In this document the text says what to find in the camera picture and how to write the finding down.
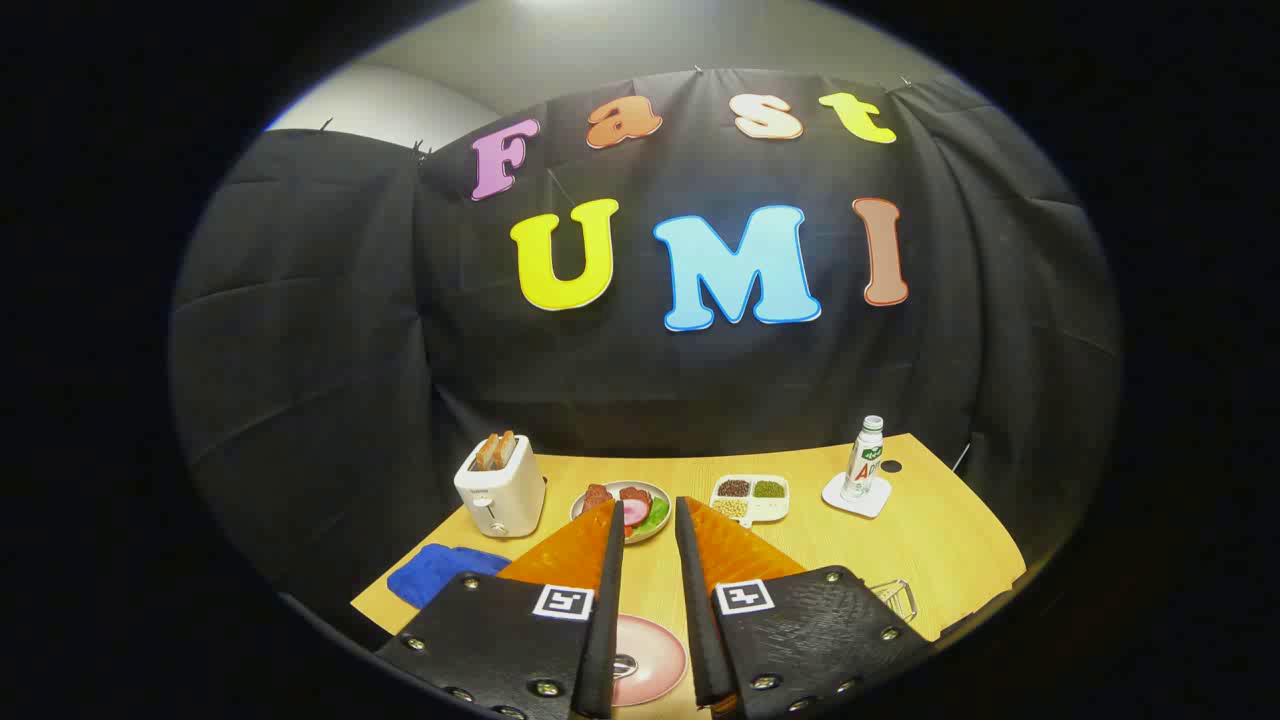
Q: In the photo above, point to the blue folded cloth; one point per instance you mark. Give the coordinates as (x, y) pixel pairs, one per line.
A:
(430, 575)

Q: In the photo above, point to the white square coaster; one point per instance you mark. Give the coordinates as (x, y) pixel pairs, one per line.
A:
(880, 495)

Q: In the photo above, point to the grey food plate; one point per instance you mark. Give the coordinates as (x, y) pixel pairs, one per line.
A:
(652, 489)

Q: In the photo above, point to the green lettuce leaf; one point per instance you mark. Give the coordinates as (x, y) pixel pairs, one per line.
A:
(658, 515)

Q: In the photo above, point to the pile of yellow soybeans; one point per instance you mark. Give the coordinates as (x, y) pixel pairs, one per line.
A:
(731, 508)

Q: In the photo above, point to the pile of green beans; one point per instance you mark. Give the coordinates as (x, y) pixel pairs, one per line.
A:
(769, 489)

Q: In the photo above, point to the white drink bottle green label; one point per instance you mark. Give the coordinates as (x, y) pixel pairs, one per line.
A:
(862, 465)

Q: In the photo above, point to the pink ham slice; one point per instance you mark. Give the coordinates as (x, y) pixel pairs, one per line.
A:
(636, 508)

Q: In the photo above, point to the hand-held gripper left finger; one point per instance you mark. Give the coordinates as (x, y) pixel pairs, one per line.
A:
(610, 600)

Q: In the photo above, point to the white divided dish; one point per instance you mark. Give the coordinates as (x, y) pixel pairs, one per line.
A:
(770, 510)

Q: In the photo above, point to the pile of dark red beans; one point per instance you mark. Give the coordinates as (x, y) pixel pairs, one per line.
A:
(734, 488)

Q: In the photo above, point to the brown meat piece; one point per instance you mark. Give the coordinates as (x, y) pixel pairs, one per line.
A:
(597, 497)

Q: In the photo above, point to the pink round plate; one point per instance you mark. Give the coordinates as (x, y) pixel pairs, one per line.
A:
(660, 650)

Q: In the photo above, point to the white toaster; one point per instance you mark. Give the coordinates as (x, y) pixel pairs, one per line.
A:
(505, 495)

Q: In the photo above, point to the brown toast slice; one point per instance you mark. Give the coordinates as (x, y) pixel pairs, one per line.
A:
(487, 455)
(506, 449)

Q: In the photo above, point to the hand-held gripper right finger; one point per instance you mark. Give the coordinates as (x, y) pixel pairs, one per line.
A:
(692, 600)

